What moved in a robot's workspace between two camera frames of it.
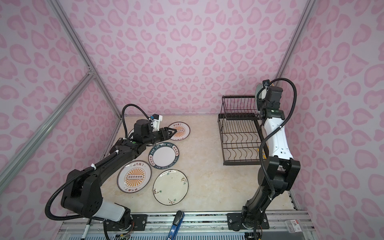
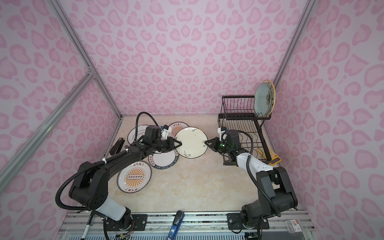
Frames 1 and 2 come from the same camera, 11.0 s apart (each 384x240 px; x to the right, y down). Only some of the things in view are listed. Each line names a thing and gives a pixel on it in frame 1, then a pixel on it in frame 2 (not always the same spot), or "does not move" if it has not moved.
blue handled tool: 176,225 does not move
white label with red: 296,225 does not move
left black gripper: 167,134 → 171,141
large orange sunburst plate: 134,176 does not move
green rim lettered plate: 163,155 does not move
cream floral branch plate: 170,187 → 193,140
